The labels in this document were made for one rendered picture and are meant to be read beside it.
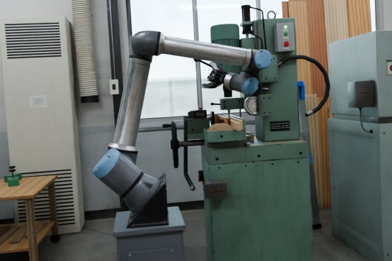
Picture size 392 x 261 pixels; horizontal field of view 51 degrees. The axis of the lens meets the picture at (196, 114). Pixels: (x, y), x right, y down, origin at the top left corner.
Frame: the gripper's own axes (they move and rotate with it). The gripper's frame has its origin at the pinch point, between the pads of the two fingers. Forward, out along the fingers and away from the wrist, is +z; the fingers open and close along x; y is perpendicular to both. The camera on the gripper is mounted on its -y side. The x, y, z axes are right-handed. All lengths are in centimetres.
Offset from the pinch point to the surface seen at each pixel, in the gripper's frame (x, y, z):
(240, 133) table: 24.9, -11.2, -29.0
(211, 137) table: 32.1, -0.1, -19.8
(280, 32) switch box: -36.4, -20.9, -23.9
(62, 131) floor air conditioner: 76, -2, 139
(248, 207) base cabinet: 63, -29, -37
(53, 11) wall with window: -18, 14, 192
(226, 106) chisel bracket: 13.2, -19.9, -5.4
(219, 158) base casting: 42.1, -10.1, -21.4
